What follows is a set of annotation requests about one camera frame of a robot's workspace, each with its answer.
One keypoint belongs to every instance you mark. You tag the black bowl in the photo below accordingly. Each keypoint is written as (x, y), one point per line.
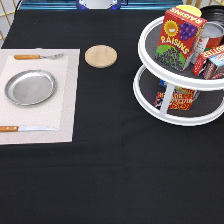
(213, 13)

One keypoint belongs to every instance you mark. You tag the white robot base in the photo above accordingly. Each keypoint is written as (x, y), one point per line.
(98, 4)

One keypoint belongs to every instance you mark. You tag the white two-tier lazy Susan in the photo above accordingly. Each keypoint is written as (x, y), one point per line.
(210, 103)

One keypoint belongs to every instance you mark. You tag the silver metal plate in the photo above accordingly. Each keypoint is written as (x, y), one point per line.
(30, 87)

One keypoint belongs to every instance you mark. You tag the round wooden coaster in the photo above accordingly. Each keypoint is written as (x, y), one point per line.
(100, 56)

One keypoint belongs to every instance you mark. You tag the red box lower tier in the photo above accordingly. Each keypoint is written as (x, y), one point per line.
(179, 101)

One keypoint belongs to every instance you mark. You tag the beige placemat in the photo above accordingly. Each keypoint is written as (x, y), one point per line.
(58, 111)

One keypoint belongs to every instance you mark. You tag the red raisins box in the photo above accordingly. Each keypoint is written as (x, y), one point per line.
(179, 37)

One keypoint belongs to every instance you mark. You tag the red butter box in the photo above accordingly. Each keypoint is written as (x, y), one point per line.
(210, 63)

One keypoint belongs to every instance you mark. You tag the red labelled tin can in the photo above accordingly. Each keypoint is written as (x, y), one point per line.
(210, 38)

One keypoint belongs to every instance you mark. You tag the yellow green cylindrical container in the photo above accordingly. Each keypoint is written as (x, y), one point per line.
(189, 10)

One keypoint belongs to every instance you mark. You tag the fork with wooden handle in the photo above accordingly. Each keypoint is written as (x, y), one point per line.
(27, 57)

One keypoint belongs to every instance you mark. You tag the knife with wooden handle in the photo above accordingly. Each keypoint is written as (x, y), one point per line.
(25, 128)

